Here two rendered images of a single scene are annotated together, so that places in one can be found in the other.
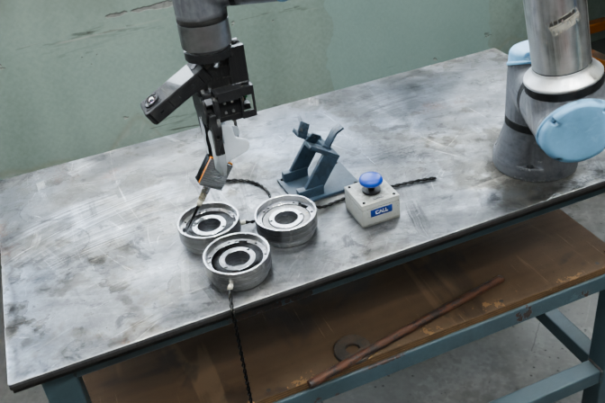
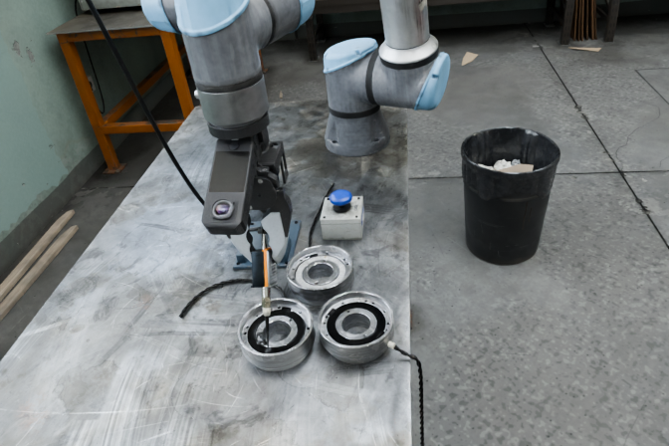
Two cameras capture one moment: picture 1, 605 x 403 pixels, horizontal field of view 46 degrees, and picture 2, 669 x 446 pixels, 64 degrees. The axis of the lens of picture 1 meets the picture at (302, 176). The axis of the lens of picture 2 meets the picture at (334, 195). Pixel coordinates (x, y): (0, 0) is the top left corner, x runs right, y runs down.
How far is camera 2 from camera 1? 0.87 m
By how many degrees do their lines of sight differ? 51
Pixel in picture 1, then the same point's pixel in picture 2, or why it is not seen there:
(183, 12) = (238, 68)
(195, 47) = (255, 111)
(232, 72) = (263, 135)
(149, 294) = (334, 429)
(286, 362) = not seen: hidden behind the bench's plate
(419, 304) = not seen: hidden behind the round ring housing
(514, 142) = (360, 127)
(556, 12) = not seen: outside the picture
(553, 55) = (420, 27)
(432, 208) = (369, 198)
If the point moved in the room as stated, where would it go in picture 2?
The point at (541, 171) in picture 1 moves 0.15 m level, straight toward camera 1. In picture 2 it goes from (384, 138) to (438, 158)
